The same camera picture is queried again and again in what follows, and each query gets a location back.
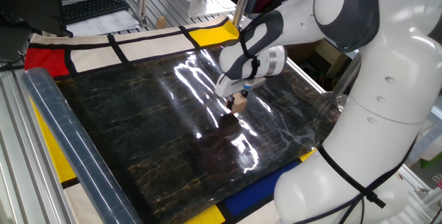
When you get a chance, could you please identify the metal base plate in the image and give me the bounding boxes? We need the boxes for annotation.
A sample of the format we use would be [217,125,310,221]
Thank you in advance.
[171,0,238,20]

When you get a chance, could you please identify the white paper sheets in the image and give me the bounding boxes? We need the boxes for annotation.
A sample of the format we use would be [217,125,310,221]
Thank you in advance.
[65,9,141,37]

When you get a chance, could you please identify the green plastic object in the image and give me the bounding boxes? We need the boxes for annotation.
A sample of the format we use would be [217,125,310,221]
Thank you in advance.
[419,150,442,170]

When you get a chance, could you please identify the silver wrist camera blue end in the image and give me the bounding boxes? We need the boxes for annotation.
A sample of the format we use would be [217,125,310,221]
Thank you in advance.
[243,77,267,91]

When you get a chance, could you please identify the colour block patterned cloth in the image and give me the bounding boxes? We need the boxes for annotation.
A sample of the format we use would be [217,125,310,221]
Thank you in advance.
[23,13,318,224]

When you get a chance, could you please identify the large black monitor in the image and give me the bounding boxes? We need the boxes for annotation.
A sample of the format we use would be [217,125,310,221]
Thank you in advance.
[0,0,73,62]

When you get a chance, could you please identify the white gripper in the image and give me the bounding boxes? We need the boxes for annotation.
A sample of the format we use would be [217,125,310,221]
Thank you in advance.
[214,74,249,111]

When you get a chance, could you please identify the black marble pattern sheet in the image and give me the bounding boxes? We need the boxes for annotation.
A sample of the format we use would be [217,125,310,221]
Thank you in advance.
[19,39,338,224]

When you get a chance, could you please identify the small wooden cube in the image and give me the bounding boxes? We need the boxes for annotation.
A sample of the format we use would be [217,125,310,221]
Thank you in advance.
[227,91,249,115]

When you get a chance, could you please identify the brown cardboard box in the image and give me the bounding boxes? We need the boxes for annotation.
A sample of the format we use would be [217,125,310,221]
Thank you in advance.
[286,39,355,92]

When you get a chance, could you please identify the black keyboard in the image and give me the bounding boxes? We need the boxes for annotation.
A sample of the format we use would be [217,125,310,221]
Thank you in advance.
[61,0,131,26]

